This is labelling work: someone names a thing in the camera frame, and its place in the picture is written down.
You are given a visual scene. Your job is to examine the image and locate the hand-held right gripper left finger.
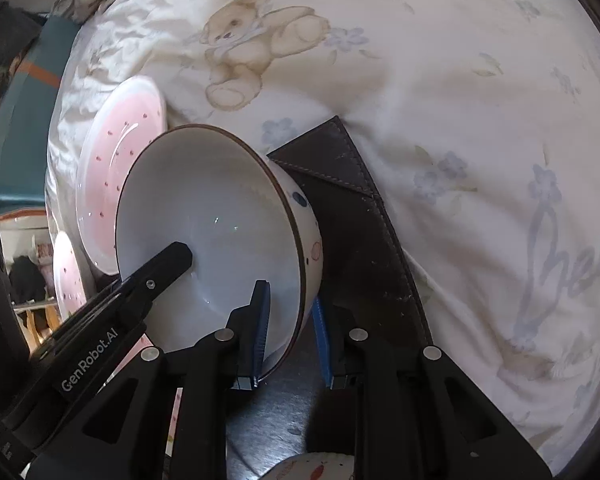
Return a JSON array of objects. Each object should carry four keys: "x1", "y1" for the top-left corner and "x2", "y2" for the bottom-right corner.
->
[{"x1": 26, "y1": 280, "x2": 272, "y2": 480}]

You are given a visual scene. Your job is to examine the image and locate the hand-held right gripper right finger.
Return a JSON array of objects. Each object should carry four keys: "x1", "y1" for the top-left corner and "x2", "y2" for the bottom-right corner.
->
[{"x1": 314, "y1": 297, "x2": 552, "y2": 480}]

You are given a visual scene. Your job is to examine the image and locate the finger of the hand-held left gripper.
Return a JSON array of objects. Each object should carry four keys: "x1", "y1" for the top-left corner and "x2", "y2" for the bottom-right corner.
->
[{"x1": 55, "y1": 241, "x2": 194, "y2": 347}]

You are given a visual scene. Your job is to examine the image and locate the white bowl with brown rim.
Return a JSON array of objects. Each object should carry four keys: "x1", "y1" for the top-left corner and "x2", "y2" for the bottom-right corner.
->
[{"x1": 115, "y1": 124, "x2": 326, "y2": 379}]

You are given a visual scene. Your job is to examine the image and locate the wooden furniture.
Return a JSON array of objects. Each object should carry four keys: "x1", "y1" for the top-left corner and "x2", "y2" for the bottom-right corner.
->
[{"x1": 11, "y1": 300, "x2": 62, "y2": 351}]

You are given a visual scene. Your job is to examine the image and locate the small pink dotted plate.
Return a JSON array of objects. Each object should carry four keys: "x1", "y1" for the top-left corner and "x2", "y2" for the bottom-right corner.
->
[{"x1": 52, "y1": 232, "x2": 91, "y2": 322}]

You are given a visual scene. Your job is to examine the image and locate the brown leather mat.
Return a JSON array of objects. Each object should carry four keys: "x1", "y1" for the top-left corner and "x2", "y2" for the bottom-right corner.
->
[{"x1": 225, "y1": 115, "x2": 434, "y2": 480}]

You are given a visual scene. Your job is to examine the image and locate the large pink dotted plate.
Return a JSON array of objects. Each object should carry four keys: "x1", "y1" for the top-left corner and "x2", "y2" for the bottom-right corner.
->
[{"x1": 75, "y1": 77, "x2": 169, "y2": 276}]

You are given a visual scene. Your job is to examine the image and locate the white patterned bowl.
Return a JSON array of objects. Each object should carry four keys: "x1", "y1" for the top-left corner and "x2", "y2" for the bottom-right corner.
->
[{"x1": 267, "y1": 451, "x2": 357, "y2": 480}]

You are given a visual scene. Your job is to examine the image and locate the teal box with orange stripe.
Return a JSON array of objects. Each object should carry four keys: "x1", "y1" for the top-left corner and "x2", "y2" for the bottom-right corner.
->
[{"x1": 0, "y1": 15, "x2": 82, "y2": 207}]

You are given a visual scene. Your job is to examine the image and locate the bear printed blanket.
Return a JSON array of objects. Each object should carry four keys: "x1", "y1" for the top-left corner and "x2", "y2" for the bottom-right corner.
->
[{"x1": 45, "y1": 0, "x2": 600, "y2": 477}]

